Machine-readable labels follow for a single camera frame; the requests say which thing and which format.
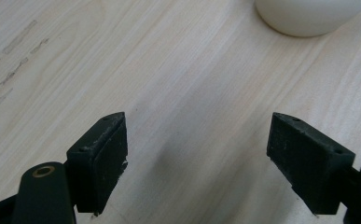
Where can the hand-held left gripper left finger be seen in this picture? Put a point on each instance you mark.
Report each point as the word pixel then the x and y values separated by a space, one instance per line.
pixel 102 165

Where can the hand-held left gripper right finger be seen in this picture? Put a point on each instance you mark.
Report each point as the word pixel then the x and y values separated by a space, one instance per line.
pixel 308 168

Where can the white round bowl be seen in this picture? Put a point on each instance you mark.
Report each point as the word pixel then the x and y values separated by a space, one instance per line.
pixel 308 14

